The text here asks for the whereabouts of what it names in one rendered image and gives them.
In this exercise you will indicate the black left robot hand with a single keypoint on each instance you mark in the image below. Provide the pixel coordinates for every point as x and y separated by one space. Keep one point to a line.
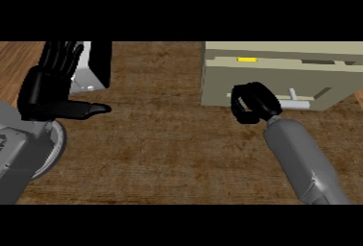
44 93

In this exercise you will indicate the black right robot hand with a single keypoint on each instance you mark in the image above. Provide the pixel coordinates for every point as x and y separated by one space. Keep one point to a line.
259 99

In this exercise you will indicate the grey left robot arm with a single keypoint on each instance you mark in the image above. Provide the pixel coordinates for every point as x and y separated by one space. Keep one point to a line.
17 150

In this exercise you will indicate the small yellow item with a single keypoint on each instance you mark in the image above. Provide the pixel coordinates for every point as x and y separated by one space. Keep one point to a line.
246 59

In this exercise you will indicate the black and white appliance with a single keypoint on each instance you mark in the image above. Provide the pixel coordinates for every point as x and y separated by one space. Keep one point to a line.
100 64

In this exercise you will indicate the beige cabinet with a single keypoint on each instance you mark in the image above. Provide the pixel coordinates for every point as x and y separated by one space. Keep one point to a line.
283 48

